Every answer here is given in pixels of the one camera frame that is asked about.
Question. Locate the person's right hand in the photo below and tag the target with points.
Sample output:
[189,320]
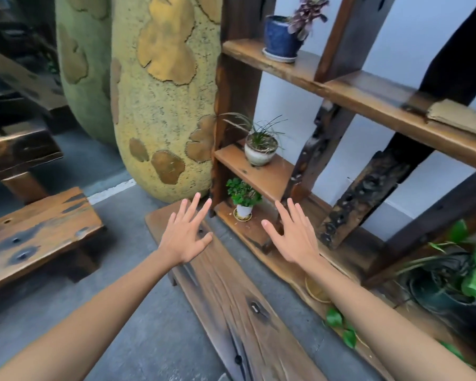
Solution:
[295,242]

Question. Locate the person's left hand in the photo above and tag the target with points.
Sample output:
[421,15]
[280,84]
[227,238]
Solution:
[182,242]

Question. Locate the person's left forearm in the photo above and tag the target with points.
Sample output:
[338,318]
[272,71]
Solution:
[83,325]

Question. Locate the person's right forearm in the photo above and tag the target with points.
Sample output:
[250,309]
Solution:
[381,329]

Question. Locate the round yellow woven saucer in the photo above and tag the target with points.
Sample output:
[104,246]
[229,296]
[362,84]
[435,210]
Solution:
[315,293]

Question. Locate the small yellow saucer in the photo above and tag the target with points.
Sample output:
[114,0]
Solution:
[242,220]

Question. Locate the small white plant pot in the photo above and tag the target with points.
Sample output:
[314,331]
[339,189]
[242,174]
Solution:
[244,212]

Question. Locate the small green clover plant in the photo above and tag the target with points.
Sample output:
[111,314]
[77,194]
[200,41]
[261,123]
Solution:
[242,192]

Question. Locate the long grained wooden bench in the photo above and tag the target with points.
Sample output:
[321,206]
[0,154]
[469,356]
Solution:
[230,305]

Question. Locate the white round plant pot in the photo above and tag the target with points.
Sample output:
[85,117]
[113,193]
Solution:
[260,156]

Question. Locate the thin-leaved grass plant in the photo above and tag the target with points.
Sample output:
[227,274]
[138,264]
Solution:
[260,134]

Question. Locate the yellow speckled gourd sculpture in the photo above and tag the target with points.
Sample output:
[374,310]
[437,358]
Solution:
[158,115]

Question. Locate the dark plant pot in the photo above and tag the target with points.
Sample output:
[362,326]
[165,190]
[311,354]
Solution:
[428,297]

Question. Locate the rustic wooden plant shelf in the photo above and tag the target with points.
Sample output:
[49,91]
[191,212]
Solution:
[381,103]

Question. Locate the green speckled gourd sculpture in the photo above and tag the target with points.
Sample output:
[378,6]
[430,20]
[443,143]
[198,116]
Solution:
[83,95]

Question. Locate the white pot saucer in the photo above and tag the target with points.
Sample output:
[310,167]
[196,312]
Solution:
[275,59]

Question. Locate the dark glossy wooden table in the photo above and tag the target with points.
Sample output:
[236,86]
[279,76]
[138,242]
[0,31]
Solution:
[20,154]

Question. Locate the blue ceramic plant pot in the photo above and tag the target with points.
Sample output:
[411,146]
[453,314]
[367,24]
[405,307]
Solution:
[279,39]

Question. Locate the dark wooden plank bench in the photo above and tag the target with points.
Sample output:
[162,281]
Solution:
[24,81]

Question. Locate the purple succulent plant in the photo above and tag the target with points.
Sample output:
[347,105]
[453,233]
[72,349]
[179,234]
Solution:
[307,13]

